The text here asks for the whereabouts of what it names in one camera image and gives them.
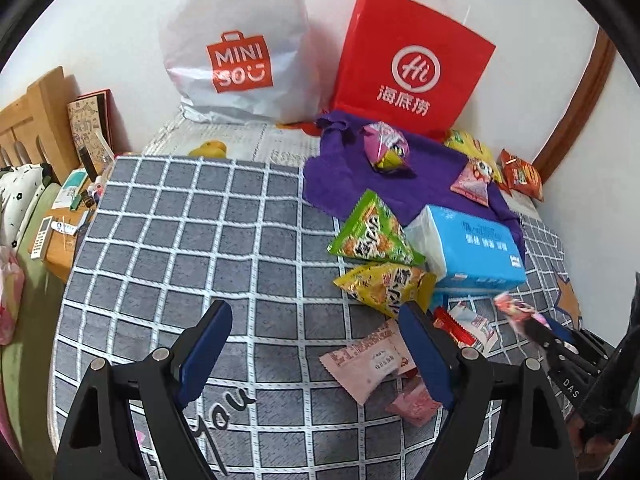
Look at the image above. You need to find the person's right hand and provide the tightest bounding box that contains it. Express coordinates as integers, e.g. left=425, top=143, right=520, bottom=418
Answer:
left=570, top=412, right=608, bottom=461

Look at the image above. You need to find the pink bear candy packet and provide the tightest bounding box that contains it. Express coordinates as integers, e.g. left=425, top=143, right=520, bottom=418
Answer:
left=492, top=292, right=551, bottom=331

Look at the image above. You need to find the yellow patterned snack packet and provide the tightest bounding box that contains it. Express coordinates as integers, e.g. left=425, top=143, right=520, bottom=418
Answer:
left=333, top=261, right=437, bottom=319

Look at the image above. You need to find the newspaper sheet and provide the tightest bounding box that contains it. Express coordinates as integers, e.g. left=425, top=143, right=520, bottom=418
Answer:
left=140, top=110, right=548, bottom=211

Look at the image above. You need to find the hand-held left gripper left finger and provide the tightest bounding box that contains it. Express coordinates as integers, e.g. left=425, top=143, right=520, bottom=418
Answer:
left=52, top=300, right=234, bottom=480

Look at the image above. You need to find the red and white snack packet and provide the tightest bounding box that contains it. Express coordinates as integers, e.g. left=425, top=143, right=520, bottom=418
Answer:
left=432, top=304, right=499, bottom=358

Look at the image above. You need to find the wooden bedside table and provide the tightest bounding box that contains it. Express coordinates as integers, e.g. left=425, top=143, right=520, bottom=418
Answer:
left=44, top=175, right=103, bottom=283

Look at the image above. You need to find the teal box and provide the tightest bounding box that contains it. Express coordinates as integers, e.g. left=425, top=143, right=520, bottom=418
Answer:
left=51, top=169, right=87, bottom=209

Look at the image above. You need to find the wooden headboard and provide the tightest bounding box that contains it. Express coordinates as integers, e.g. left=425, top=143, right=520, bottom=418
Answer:
left=0, top=66, right=81, bottom=186

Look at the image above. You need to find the black phone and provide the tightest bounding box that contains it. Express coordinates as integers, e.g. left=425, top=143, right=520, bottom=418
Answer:
left=76, top=145, right=99, bottom=182

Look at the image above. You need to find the pale pink snack wrapper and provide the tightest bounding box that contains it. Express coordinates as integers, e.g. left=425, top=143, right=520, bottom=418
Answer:
left=319, top=319, right=418, bottom=407

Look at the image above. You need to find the white remote control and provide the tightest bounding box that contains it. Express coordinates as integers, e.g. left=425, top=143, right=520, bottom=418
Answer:
left=30, top=215, right=54, bottom=261

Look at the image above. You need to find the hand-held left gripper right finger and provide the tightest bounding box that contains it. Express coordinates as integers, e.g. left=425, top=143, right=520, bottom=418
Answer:
left=397, top=301, right=576, bottom=480

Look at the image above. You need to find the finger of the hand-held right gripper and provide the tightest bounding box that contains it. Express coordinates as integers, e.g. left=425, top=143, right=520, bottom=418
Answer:
left=522, top=319, right=576, bottom=366
left=542, top=314, right=608, bottom=358

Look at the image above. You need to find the pink panda snack packet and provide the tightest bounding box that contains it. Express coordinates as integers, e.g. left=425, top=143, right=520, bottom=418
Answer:
left=450, top=156, right=495, bottom=207

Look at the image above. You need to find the purple cloth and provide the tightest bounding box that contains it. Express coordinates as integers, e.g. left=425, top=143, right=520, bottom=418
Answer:
left=302, top=109, right=526, bottom=256

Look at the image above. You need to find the pink and green snack packet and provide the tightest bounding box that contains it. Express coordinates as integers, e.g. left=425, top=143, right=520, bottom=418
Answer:
left=362, top=121, right=411, bottom=172

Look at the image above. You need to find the doodle cover book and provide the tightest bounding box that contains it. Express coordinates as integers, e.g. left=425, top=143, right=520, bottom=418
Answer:
left=66, top=89, right=115, bottom=161

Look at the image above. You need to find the red paper bag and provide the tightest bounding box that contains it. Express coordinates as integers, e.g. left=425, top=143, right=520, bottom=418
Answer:
left=327, top=0, right=497, bottom=138

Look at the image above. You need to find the wooden door frame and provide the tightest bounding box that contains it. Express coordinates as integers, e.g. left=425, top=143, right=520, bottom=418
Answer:
left=531, top=25, right=617, bottom=183

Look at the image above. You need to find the yellow chips bag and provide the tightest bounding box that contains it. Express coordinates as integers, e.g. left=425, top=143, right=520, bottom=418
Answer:
left=442, top=129, right=503, bottom=183

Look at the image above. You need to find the blue tissue pack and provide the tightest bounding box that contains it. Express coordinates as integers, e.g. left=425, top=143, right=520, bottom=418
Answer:
left=404, top=204, right=528, bottom=295

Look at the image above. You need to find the green bed cover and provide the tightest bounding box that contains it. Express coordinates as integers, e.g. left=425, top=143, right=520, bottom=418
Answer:
left=0, top=182, right=76, bottom=441

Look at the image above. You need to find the white floral pillow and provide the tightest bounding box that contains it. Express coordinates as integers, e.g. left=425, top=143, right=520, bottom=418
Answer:
left=0, top=162, right=53, bottom=251

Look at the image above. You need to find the white plastic shopping bag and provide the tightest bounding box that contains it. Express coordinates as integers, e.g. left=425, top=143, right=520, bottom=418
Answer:
left=155, top=0, right=313, bottom=126

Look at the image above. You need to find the green triangular snack packet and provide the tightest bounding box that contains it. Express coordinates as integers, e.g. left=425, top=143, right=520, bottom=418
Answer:
left=327, top=189, right=427, bottom=267

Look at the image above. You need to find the pink plastic bag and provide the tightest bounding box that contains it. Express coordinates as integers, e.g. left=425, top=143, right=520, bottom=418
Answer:
left=0, top=246, right=26, bottom=345

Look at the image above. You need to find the clear glass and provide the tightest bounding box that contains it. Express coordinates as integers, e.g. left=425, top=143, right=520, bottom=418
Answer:
left=94, top=130, right=117, bottom=178

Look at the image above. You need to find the small pink packet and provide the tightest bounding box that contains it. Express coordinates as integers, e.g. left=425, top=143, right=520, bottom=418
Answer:
left=385, top=377, right=446, bottom=427

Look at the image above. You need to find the orange chips bag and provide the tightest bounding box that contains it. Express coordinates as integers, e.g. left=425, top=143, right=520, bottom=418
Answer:
left=496, top=149, right=544, bottom=202

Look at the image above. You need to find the grey checked blanket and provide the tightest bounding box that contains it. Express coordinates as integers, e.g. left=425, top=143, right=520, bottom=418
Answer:
left=47, top=155, right=583, bottom=480

